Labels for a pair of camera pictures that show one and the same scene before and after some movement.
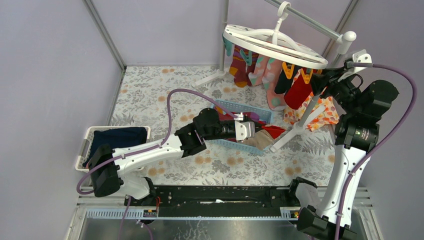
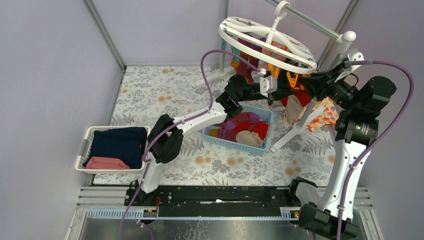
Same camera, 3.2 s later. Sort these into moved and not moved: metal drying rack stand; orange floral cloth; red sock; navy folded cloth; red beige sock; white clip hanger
Moved: red beige sock; white clip hanger; red sock
Not moved: navy folded cloth; metal drying rack stand; orange floral cloth
